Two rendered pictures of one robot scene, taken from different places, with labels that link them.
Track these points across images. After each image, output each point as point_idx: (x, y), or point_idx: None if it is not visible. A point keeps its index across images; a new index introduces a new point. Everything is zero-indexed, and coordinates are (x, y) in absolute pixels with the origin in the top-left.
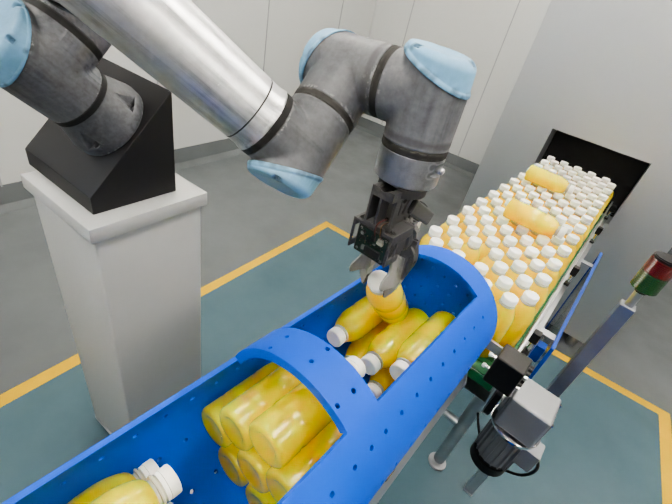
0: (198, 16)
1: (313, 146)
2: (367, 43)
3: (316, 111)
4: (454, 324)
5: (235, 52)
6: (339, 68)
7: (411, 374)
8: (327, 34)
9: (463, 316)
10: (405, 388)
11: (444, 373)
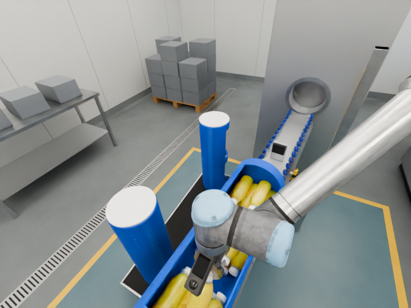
0: (309, 170)
1: (255, 208)
2: (255, 214)
3: (262, 208)
4: (166, 272)
5: (295, 182)
6: (263, 212)
7: (191, 236)
8: (282, 221)
9: (159, 281)
10: (193, 231)
11: (174, 253)
